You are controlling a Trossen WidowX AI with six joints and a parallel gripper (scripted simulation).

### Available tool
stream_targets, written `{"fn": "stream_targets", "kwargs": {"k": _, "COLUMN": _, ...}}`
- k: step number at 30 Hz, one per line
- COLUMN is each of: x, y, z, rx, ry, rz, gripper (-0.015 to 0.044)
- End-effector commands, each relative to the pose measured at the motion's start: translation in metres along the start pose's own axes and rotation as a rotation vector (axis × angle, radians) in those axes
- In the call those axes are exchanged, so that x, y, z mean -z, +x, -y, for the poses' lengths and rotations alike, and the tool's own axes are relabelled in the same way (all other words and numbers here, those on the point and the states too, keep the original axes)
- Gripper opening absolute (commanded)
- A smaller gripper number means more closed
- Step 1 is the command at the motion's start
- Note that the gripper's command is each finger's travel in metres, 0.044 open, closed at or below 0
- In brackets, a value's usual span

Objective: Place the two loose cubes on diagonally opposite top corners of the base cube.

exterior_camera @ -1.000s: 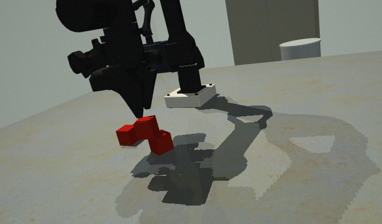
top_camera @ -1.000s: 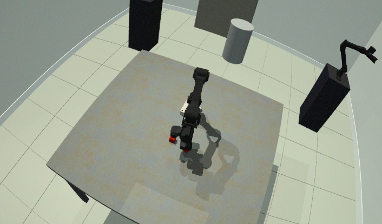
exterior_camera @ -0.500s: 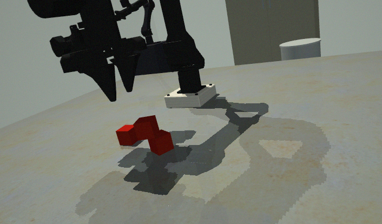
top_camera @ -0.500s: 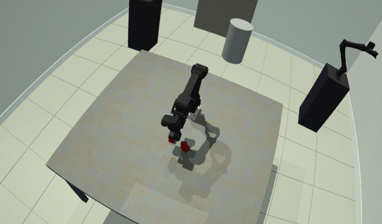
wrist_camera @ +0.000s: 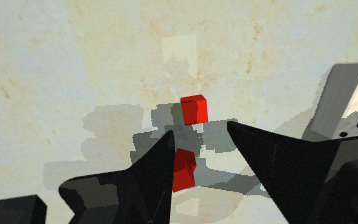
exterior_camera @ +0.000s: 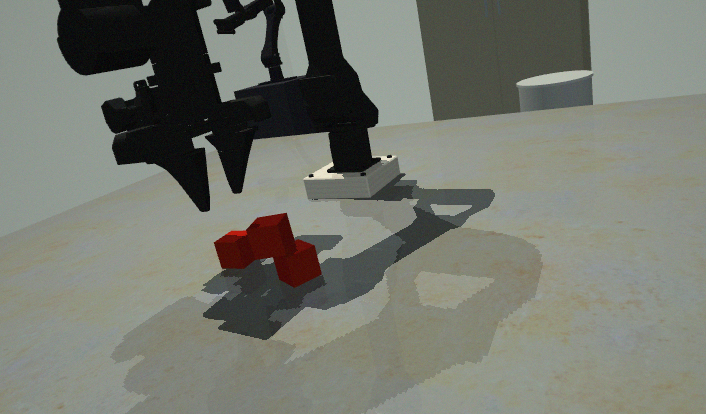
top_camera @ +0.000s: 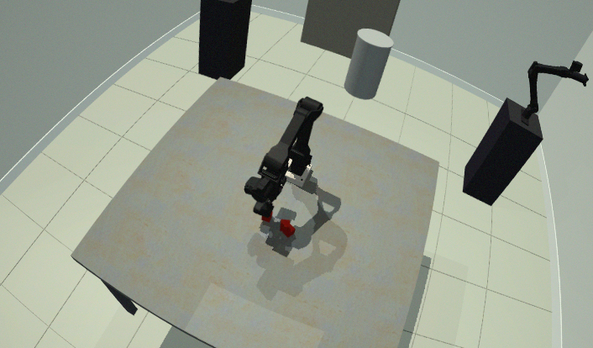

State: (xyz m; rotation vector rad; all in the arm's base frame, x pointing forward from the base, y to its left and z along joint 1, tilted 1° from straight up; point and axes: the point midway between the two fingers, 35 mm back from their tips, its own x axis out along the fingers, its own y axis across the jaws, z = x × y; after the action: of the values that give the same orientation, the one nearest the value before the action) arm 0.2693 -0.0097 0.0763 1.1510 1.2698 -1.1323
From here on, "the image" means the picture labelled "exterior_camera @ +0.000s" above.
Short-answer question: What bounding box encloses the red cube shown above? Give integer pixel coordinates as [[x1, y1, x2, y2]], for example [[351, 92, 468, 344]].
[[214, 231, 255, 269], [273, 239, 322, 288], [246, 213, 295, 260]]

